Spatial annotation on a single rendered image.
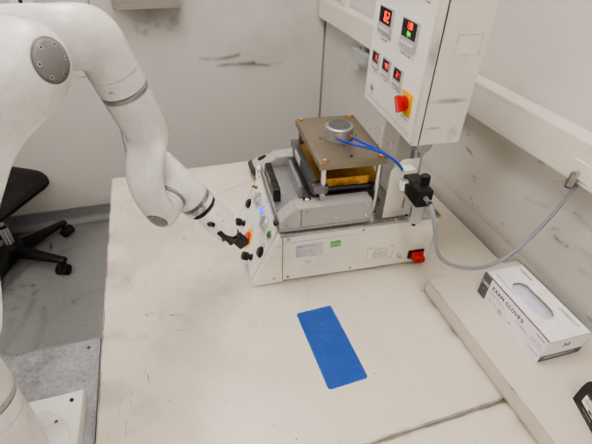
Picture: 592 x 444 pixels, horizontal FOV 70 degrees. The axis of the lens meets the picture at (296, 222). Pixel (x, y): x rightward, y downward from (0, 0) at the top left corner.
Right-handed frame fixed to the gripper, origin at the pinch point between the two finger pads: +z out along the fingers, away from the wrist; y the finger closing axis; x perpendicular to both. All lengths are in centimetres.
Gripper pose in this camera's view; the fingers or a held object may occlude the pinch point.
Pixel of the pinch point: (240, 240)
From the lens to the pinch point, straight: 114.8
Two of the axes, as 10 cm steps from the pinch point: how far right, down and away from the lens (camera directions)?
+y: -2.3, -6.0, 7.7
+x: -8.1, 5.5, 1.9
